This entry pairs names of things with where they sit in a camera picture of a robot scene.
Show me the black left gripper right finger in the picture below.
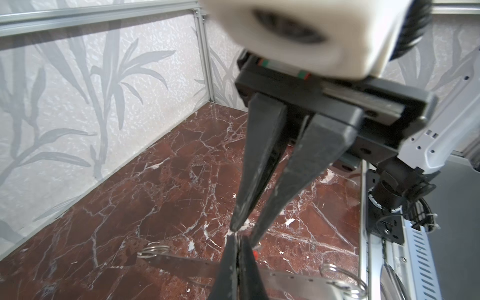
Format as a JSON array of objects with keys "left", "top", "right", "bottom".
[{"left": 238, "top": 236, "right": 269, "bottom": 300}]

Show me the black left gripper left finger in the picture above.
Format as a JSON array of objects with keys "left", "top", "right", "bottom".
[{"left": 208, "top": 234, "right": 238, "bottom": 300}]

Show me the grey metal key plate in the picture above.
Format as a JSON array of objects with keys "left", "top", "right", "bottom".
[{"left": 137, "top": 249, "right": 366, "bottom": 300}]

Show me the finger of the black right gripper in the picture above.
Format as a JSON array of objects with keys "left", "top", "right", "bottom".
[
  {"left": 229, "top": 94, "right": 288, "bottom": 232},
  {"left": 250, "top": 114, "right": 358, "bottom": 247}
]

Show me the black corrugated right cable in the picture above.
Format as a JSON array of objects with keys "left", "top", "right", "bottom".
[{"left": 389, "top": 0, "right": 434, "bottom": 61}]

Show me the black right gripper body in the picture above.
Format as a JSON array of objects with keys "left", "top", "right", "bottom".
[{"left": 235, "top": 51, "right": 438, "bottom": 165}]

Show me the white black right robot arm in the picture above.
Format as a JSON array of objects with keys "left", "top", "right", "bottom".
[{"left": 229, "top": 51, "right": 480, "bottom": 245}]

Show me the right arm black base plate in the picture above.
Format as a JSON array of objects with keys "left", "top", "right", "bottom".
[{"left": 366, "top": 169, "right": 405, "bottom": 245}]

